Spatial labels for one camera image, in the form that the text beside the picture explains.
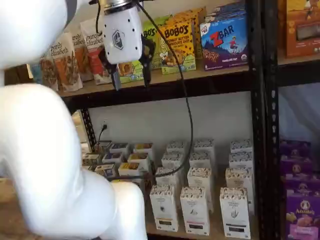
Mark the yellow Bobo's peanut butter box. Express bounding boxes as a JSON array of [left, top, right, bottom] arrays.
[[166, 12, 203, 60], [158, 21, 197, 75], [174, 6, 208, 61]]

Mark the granola bag blue label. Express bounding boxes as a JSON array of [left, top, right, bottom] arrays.
[[30, 46, 60, 93]]

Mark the orange snack box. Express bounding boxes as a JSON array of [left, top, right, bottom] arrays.
[[277, 0, 320, 59]]

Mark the green Bobo's apple pie box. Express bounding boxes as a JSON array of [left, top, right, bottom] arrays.
[[116, 59, 146, 85], [141, 22, 164, 71], [143, 14, 173, 29]]

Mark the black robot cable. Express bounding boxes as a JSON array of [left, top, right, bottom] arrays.
[[94, 0, 195, 181]]

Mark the small box blue window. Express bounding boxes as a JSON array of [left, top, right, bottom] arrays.
[[101, 152, 125, 165], [109, 142, 130, 155], [94, 162, 117, 178]]

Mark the black metal shelf rack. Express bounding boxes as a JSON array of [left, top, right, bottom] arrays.
[[57, 0, 267, 240], [264, 0, 320, 240]]

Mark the white tea box pink strip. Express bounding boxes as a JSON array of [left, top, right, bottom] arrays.
[[189, 151, 215, 169], [187, 166, 214, 214], [193, 139, 216, 154], [179, 186, 211, 236]]

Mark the black power cord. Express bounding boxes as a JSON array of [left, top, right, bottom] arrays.
[[97, 126, 106, 151]]

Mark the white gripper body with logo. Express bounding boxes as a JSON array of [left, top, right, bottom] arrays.
[[102, 6, 143, 65]]

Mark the white tea box green strip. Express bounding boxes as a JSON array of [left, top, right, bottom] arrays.
[[219, 187, 252, 239], [229, 139, 253, 154], [224, 167, 254, 216], [228, 151, 254, 170]]

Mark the granola bag orange label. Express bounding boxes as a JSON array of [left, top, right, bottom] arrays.
[[70, 29, 94, 82], [48, 31, 84, 92]]

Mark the small patterned dark box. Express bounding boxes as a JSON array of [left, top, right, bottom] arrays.
[[81, 153, 102, 167]]

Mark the white tea box yellow strip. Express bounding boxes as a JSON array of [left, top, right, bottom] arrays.
[[149, 184, 180, 232], [161, 151, 186, 170], [154, 166, 182, 188], [166, 140, 187, 154]]

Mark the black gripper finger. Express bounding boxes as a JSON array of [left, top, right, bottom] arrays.
[[139, 34, 156, 88], [98, 47, 123, 91]]

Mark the blue Z Bar box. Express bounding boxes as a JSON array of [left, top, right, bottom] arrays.
[[212, 0, 247, 14], [204, 7, 247, 25], [199, 14, 250, 72]]

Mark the small box yellow window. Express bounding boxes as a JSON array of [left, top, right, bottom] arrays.
[[117, 162, 144, 178], [127, 152, 151, 167], [133, 142, 154, 156]]

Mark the granola bag red label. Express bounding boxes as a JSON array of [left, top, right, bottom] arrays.
[[79, 17, 113, 85]]

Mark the purple Annie's box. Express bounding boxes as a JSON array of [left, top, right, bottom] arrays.
[[285, 193, 320, 240], [279, 139, 312, 162], [283, 174, 320, 199], [279, 157, 314, 180]]

